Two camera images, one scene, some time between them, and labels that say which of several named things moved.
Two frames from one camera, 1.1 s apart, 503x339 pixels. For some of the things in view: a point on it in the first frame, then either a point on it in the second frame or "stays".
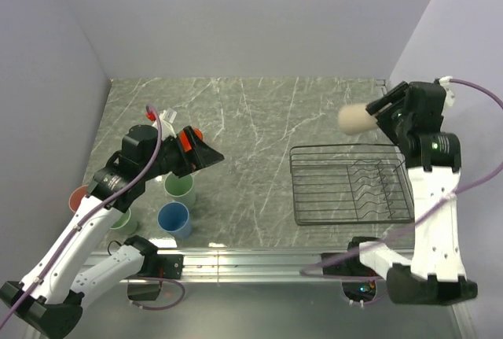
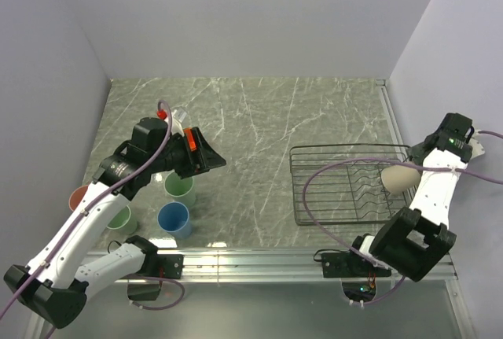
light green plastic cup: [125, 223] stays
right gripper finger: [378, 106] to [417, 152]
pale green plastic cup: [180, 189] stays
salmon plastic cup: [76, 197] stays
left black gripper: [201, 154] stays
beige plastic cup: [354, 119] to [398, 179]
